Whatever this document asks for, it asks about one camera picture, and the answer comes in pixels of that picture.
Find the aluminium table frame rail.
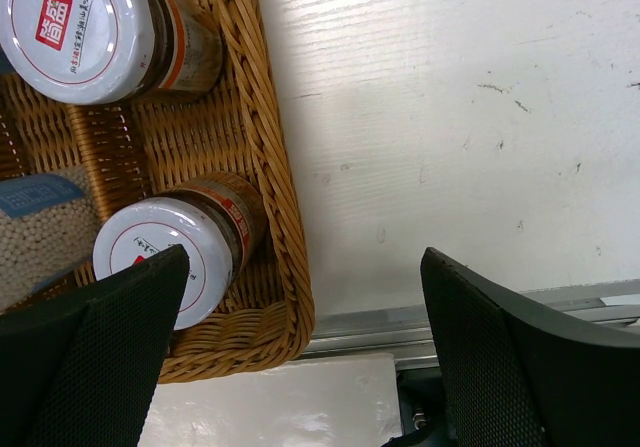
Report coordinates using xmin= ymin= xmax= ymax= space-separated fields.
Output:
xmin=300 ymin=279 xmax=639 ymax=371

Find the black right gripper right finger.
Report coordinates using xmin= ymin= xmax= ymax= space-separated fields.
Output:
xmin=420 ymin=247 xmax=639 ymax=446

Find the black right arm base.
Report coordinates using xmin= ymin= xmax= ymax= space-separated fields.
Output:
xmin=385 ymin=367 xmax=458 ymax=446

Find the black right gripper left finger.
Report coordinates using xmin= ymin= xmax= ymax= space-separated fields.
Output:
xmin=1 ymin=245 xmax=189 ymax=446

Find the brown wicker basket tray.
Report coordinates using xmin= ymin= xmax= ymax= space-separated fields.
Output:
xmin=1 ymin=0 xmax=315 ymax=384

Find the white-lid spice jar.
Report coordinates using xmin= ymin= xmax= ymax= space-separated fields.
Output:
xmin=1 ymin=0 xmax=223 ymax=105
xmin=93 ymin=172 xmax=267 ymax=330

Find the silver-lid salt shaker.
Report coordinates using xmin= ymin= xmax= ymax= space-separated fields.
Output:
xmin=1 ymin=165 xmax=101 ymax=311
xmin=0 ymin=50 xmax=16 ymax=75

